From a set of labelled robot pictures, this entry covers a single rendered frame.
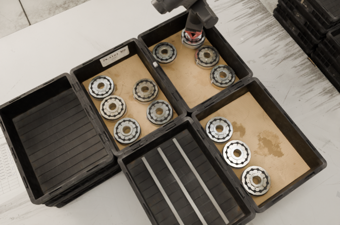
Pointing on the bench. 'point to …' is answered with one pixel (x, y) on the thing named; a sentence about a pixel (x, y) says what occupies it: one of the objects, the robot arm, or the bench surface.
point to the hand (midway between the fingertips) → (194, 33)
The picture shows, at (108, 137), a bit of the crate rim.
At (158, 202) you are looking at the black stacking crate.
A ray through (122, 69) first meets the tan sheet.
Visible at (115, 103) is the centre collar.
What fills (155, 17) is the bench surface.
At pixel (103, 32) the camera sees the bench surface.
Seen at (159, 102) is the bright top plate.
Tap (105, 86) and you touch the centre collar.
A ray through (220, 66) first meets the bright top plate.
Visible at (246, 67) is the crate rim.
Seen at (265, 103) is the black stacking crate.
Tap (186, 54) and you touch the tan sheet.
